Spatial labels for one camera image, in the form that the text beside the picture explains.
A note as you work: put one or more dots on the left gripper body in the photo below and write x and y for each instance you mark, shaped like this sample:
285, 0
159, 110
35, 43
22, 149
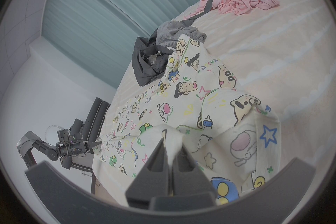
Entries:
82, 146

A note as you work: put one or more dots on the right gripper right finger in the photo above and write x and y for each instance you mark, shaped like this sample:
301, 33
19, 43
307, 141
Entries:
189, 175

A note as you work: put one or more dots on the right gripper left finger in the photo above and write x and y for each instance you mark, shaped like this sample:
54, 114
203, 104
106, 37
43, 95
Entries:
154, 173

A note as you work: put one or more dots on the white printed pyjama top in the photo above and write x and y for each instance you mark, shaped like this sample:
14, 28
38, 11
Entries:
189, 102

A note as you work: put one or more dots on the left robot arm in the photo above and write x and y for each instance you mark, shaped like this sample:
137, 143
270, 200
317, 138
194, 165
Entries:
42, 148

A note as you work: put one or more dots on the bed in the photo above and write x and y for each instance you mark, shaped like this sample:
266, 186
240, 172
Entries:
275, 47

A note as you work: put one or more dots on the black chest of drawers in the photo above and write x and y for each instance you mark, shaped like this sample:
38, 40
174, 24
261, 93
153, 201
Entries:
97, 115

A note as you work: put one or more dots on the black garment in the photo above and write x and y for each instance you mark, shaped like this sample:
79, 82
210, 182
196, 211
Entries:
143, 65

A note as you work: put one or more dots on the pink garment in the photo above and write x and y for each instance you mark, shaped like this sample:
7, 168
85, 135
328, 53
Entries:
236, 3

